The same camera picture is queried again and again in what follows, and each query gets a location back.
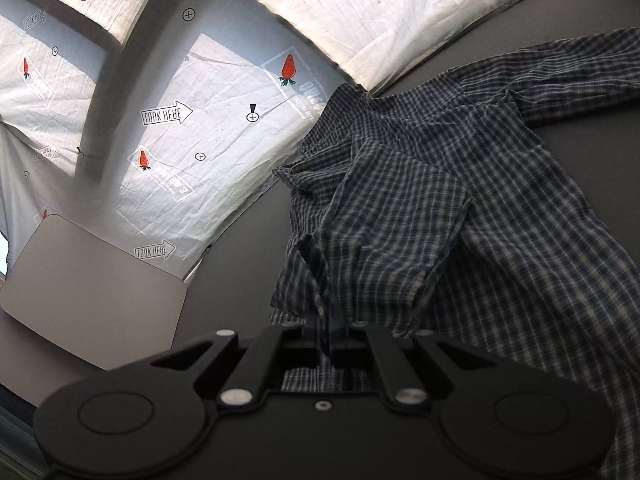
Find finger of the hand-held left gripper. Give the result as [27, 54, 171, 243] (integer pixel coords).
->
[149, 309, 329, 409]
[326, 304, 502, 409]

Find blue checked shirt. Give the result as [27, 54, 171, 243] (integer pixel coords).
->
[270, 27, 640, 480]

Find white rounded board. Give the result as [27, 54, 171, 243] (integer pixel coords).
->
[0, 213, 189, 372]

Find white printed backdrop sheet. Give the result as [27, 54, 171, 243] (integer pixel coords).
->
[0, 0, 567, 282]

